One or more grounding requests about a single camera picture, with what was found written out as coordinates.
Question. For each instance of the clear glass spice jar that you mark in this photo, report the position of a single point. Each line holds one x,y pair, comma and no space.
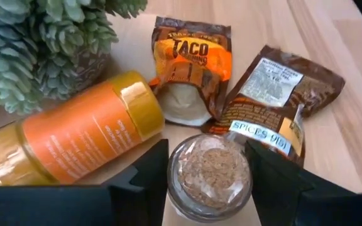
210,175

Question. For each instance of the brown taco seasoning packet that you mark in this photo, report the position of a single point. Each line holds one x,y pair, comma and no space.
272,84
190,62

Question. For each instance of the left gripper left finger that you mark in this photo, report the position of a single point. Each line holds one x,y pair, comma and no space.
137,204

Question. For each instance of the green succulent potted plant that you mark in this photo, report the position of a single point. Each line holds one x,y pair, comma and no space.
27,47

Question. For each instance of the orange label spice jar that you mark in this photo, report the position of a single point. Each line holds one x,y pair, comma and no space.
80,132

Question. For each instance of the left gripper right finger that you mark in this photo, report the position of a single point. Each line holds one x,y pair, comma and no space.
294,207

